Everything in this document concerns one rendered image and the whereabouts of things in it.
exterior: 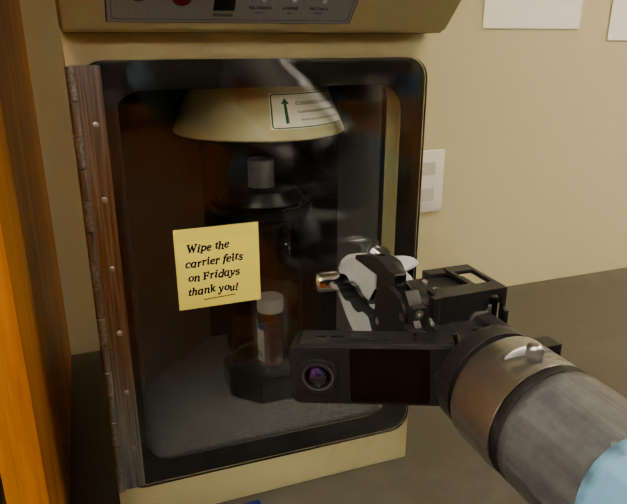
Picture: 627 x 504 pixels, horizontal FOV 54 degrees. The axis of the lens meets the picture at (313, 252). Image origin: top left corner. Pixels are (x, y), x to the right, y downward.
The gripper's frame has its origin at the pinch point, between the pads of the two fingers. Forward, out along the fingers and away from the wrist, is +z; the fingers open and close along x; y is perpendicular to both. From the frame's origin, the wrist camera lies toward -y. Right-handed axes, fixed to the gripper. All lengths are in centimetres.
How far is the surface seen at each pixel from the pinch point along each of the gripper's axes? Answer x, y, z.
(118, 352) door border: -5.8, -19.7, 4.1
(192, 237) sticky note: 4.1, -12.5, 4.1
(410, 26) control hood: 21.5, 7.0, 2.3
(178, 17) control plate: 22.0, -12.8, 1.7
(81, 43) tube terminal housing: 20.2, -19.7, 5.3
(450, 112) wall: 8, 41, 49
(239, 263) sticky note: 1.2, -8.4, 4.1
